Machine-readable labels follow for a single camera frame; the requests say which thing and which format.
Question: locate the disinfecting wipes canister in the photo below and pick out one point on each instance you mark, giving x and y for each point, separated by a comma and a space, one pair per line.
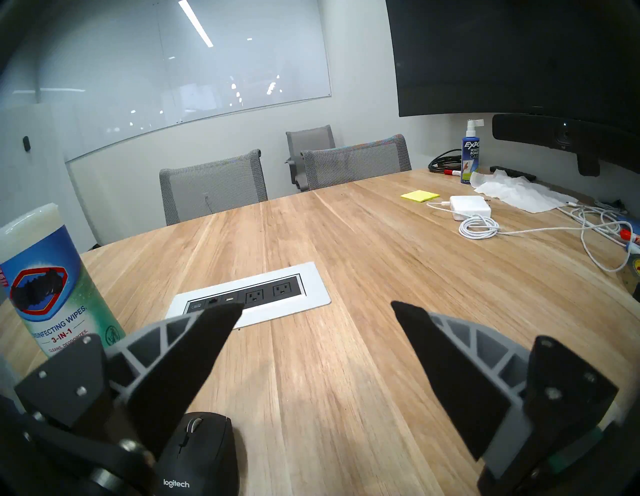
45, 275

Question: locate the grey mesh office chair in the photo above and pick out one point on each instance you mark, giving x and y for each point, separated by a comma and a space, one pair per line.
355, 164
215, 188

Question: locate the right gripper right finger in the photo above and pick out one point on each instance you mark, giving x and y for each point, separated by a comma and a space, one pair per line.
465, 380

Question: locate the white power adapter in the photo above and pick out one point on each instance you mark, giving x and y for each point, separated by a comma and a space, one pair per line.
470, 206

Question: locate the crumpled white tissue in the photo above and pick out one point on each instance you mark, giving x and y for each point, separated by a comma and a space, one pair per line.
520, 193

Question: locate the blue whiteboard cleaner spray bottle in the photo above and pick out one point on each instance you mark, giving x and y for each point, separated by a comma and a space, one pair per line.
470, 156

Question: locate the orange capped marker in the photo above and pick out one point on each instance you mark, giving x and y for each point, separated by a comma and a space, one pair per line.
629, 236

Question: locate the large black TV screen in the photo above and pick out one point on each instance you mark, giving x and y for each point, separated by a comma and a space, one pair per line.
500, 60

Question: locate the black remote control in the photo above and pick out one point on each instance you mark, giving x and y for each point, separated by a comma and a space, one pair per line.
512, 172

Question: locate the grey office chair with armrests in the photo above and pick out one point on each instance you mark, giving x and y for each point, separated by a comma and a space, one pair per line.
310, 141

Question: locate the small black whiteboard eraser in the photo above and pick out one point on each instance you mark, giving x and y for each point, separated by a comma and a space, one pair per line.
26, 143

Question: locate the white table power outlet panel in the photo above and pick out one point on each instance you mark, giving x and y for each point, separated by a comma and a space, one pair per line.
310, 298

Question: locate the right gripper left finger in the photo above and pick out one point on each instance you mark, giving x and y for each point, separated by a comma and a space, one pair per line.
170, 370

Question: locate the glass wall whiteboard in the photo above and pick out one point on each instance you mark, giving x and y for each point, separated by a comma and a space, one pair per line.
125, 75

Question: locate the mobile whiteboard on stand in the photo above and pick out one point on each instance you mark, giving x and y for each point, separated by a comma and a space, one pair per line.
30, 181

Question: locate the yellow sticky note pad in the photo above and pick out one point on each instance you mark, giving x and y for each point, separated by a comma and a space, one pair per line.
420, 196

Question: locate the black Logitech mouse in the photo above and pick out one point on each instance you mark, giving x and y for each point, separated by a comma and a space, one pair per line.
205, 456

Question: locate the black video conference bar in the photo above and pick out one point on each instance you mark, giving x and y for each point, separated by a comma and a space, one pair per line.
535, 131

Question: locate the blue flat packet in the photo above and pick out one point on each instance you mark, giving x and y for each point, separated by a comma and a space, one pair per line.
631, 222

